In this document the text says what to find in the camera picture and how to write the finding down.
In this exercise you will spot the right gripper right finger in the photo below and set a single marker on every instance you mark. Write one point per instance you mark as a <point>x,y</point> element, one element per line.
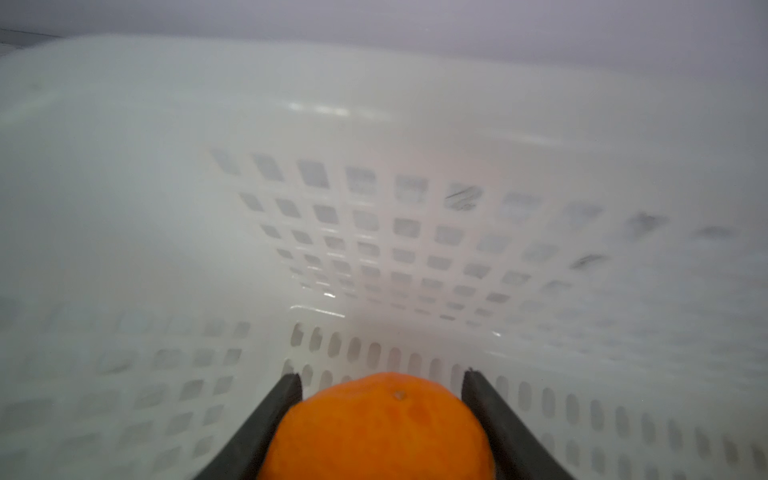
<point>516,451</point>

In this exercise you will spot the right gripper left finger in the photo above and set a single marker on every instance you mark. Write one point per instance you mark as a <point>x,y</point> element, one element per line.
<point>244,454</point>

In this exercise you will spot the orange tangerine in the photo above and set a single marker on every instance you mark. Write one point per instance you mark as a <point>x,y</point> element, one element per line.
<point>383,426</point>

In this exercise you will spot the white perforated plastic basket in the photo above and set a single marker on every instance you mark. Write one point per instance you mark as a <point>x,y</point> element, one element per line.
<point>184,221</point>

